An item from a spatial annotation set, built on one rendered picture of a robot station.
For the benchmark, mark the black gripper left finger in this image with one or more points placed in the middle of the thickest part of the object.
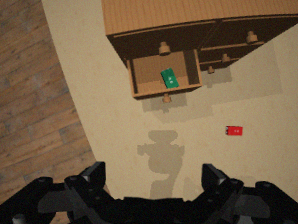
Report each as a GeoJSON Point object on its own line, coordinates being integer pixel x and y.
{"type": "Point", "coordinates": [38, 202]}

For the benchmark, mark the red nine-volt battery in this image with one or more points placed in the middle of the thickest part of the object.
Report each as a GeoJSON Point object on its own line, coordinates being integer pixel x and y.
{"type": "Point", "coordinates": [234, 130]}

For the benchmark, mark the brown wooden chest of drawers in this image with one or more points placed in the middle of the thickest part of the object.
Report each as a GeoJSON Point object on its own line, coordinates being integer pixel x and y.
{"type": "Point", "coordinates": [128, 16]}

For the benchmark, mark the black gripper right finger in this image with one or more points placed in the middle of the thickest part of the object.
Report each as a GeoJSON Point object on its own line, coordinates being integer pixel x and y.
{"type": "Point", "coordinates": [263, 203]}

